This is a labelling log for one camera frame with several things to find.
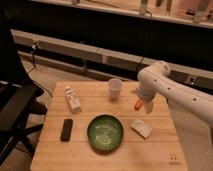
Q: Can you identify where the wooden table board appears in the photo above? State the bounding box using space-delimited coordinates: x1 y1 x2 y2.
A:
30 81 188 171

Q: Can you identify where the white paper cup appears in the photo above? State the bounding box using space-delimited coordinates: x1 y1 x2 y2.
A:
108 78 122 100

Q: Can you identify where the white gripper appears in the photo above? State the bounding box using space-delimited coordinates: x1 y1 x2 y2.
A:
136 86 155 114

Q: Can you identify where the white sponge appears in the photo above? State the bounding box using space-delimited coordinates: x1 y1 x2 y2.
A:
131 119 152 139

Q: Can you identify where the black office chair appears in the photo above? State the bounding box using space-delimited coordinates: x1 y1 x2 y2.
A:
0 7 47 165

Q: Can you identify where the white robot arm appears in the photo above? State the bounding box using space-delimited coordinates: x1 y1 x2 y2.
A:
136 61 213 127

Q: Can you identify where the green ceramic bowl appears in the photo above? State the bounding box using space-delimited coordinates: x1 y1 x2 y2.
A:
87 115 124 152

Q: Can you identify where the orange red pepper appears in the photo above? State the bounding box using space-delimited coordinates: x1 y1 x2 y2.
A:
134 99 144 110

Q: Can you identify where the black rectangular block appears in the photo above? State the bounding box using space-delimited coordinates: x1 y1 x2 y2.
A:
60 119 73 142

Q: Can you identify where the white plastic bottle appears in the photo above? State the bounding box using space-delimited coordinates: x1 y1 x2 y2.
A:
65 86 81 114

